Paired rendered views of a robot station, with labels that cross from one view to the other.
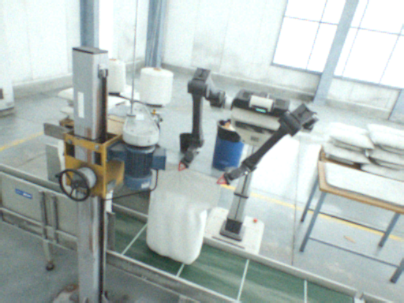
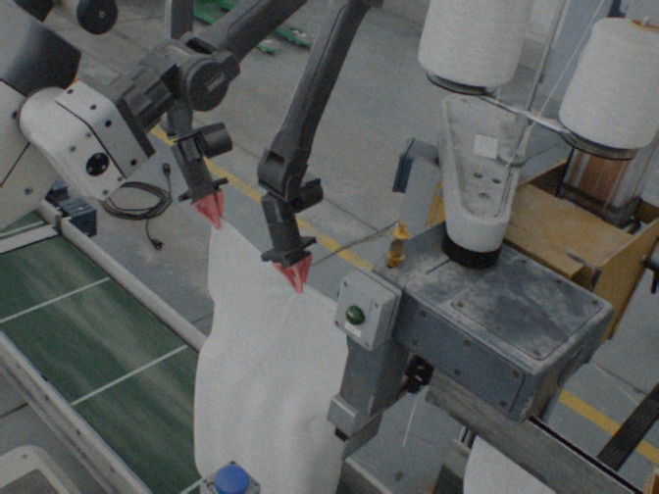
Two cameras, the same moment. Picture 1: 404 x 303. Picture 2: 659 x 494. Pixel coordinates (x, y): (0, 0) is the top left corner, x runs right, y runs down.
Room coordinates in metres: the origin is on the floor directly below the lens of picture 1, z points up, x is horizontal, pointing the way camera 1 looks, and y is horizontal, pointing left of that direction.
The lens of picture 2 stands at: (2.69, 0.59, 1.93)
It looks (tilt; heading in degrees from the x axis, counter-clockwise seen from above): 33 degrees down; 202
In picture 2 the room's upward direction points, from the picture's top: 11 degrees clockwise
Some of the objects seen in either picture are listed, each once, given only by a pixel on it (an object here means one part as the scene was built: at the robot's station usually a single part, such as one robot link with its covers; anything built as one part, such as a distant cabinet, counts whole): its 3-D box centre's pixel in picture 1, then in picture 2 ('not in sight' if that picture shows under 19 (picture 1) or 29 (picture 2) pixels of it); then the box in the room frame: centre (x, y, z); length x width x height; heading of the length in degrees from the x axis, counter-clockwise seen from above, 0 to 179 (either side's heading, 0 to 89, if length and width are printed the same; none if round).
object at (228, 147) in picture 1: (229, 145); not in sight; (3.88, -0.41, 0.32); 0.51 x 0.48 x 0.65; 165
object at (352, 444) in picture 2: not in sight; (352, 428); (1.84, 0.34, 0.98); 0.09 x 0.05 x 0.05; 165
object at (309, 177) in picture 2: (193, 148); (292, 184); (1.60, 0.03, 1.25); 0.11 x 0.09 x 0.12; 165
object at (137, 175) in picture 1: (138, 165); not in sight; (1.36, 0.30, 1.21); 0.15 x 0.15 x 0.25
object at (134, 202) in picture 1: (96, 179); not in sight; (2.16, 0.84, 0.54); 1.05 x 0.02 x 0.41; 75
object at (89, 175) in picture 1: (84, 178); not in sight; (1.26, 0.56, 1.14); 0.11 x 0.06 x 0.11; 75
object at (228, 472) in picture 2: not in sight; (230, 482); (1.96, 0.18, 0.84); 0.06 x 0.06 x 0.02
